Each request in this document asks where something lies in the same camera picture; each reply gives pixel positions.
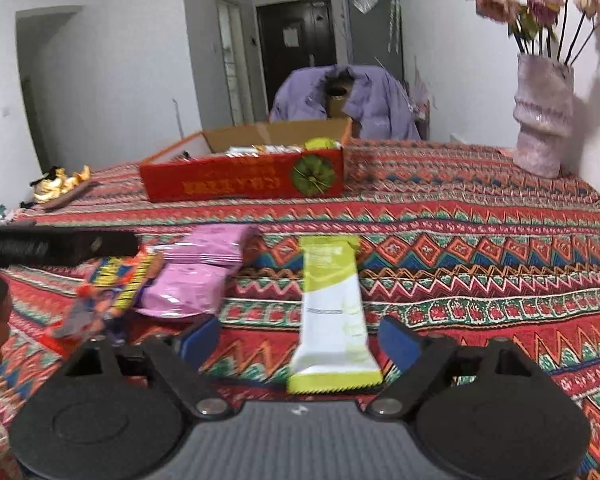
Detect pink textured vase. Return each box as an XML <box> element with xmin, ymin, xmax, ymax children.
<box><xmin>512</xmin><ymin>54</ymin><xmax>575</xmax><ymax>178</ymax></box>

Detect pink artificial flowers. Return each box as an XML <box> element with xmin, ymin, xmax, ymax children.
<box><xmin>455</xmin><ymin>0</ymin><xmax>600</xmax><ymax>63</ymax></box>

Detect hanging white straps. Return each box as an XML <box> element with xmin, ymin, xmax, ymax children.
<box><xmin>387</xmin><ymin>0</ymin><xmax>401</xmax><ymax>54</ymax></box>

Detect white interior door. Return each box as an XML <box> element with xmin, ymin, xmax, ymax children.
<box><xmin>216</xmin><ymin>0</ymin><xmax>254</xmax><ymax>126</ymax></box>

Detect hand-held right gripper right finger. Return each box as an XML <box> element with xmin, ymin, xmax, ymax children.
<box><xmin>365</xmin><ymin>315</ymin><xmax>537</xmax><ymax>422</ymax></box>

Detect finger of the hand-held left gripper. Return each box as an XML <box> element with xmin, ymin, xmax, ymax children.
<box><xmin>87</xmin><ymin>230</ymin><xmax>142</xmax><ymax>262</ymax></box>

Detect white striped snack packet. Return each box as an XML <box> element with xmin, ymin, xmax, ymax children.
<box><xmin>225</xmin><ymin>144</ymin><xmax>306</xmax><ymax>156</ymax></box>

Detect red silver snack packet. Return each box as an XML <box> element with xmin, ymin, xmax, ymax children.
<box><xmin>45</xmin><ymin>285</ymin><xmax>127</xmax><ymax>356</ymax></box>

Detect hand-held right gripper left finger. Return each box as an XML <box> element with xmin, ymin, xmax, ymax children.
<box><xmin>64</xmin><ymin>314</ymin><xmax>234</xmax><ymax>422</ymax></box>

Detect purple jacket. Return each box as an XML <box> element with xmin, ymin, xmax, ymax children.
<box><xmin>270</xmin><ymin>65</ymin><xmax>422</xmax><ymax>142</ymax></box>

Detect grey refrigerator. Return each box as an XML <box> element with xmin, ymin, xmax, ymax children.
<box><xmin>344</xmin><ymin>0</ymin><xmax>405</xmax><ymax>81</ymax></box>

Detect wooden chair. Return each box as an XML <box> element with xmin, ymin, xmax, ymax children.
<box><xmin>325</xmin><ymin>76</ymin><xmax>357</xmax><ymax>120</ymax></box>

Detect red cardboard box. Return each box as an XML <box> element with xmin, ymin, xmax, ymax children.
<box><xmin>140</xmin><ymin>119</ymin><xmax>353</xmax><ymax>203</ymax></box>

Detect plate of orange peels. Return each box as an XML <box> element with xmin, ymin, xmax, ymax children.
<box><xmin>32</xmin><ymin>165</ymin><xmax>92</xmax><ymax>204</ymax></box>

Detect brown plate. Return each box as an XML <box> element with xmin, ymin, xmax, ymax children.
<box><xmin>37</xmin><ymin>180</ymin><xmax>101</xmax><ymax>211</ymax></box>

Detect red yellow striped snack packet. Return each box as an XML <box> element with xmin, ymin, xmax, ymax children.
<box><xmin>82</xmin><ymin>252</ymin><xmax>164</xmax><ymax>312</ymax></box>

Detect dark entrance door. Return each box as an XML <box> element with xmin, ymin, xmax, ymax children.
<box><xmin>256</xmin><ymin>0</ymin><xmax>337</xmax><ymax>111</ymax></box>

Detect pink snack packet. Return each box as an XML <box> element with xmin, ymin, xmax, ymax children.
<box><xmin>135</xmin><ymin>261</ymin><xmax>241</xmax><ymax>317</ymax></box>
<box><xmin>162</xmin><ymin>225</ymin><xmax>259</xmax><ymax>267</ymax></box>

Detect white green snack packet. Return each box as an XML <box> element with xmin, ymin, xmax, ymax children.
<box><xmin>286</xmin><ymin>235</ymin><xmax>384</xmax><ymax>395</ymax></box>

